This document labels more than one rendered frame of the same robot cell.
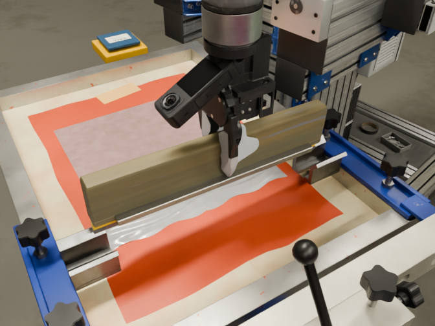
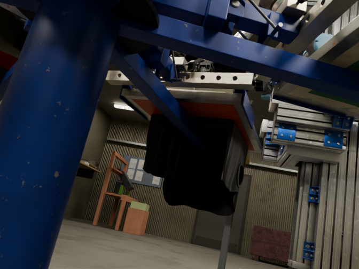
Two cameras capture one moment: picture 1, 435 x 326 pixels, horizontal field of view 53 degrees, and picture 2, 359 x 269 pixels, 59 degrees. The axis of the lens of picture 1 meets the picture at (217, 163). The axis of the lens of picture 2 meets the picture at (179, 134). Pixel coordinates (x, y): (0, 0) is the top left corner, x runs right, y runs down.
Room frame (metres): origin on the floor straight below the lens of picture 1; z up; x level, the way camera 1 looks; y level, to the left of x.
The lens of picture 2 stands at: (-0.38, -1.21, 0.42)
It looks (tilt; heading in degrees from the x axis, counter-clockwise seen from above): 15 degrees up; 54
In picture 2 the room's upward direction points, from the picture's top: 12 degrees clockwise
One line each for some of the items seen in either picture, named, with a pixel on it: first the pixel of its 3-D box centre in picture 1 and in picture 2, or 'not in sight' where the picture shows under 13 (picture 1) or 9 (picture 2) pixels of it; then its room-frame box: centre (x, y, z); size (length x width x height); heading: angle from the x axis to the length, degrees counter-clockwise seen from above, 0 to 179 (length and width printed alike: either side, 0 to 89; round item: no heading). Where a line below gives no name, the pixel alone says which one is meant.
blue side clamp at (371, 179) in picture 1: (351, 171); (244, 110); (0.63, -0.26, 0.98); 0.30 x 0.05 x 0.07; 31
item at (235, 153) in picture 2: not in sight; (229, 166); (0.84, -0.02, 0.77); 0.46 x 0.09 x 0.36; 31
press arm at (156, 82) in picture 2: not in sight; (170, 107); (0.32, -0.12, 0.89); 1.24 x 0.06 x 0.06; 31
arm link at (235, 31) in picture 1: (230, 21); not in sight; (0.53, -0.02, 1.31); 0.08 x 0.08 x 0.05
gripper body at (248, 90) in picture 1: (235, 77); (204, 65); (0.53, -0.02, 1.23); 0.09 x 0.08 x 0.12; 121
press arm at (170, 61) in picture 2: not in sight; (165, 66); (0.21, -0.18, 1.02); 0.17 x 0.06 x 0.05; 31
